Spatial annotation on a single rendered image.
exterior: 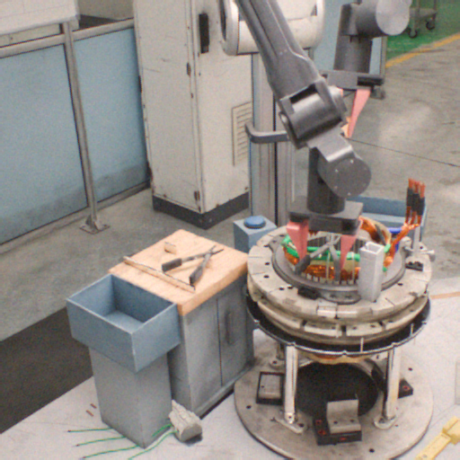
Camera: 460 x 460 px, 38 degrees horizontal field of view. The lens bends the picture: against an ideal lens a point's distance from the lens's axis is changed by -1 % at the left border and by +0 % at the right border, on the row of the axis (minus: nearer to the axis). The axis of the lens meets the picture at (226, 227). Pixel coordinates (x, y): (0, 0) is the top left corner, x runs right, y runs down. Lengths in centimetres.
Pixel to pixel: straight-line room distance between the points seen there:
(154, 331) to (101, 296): 17
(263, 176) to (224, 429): 60
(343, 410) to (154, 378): 34
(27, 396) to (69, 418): 129
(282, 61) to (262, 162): 69
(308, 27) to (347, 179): 64
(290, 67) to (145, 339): 50
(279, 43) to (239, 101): 266
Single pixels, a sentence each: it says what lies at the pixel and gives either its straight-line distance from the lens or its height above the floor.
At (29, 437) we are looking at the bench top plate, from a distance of 137.
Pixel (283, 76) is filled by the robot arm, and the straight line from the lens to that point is 90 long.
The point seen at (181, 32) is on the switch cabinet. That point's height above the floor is 106.
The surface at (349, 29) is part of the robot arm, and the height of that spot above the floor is 149.
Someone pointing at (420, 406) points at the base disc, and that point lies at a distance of 135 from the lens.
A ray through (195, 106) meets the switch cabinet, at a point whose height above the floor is 70.
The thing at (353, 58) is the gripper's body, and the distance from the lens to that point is 107.
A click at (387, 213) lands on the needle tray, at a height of 103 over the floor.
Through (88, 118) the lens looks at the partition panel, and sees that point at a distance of 357.
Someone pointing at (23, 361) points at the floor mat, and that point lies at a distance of 284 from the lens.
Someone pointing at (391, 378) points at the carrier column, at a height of 91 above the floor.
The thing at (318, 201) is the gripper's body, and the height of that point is 128.
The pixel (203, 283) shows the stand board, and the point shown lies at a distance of 118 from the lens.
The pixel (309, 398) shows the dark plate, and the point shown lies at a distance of 137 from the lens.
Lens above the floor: 170
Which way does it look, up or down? 28 degrees down
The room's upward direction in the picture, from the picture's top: 3 degrees counter-clockwise
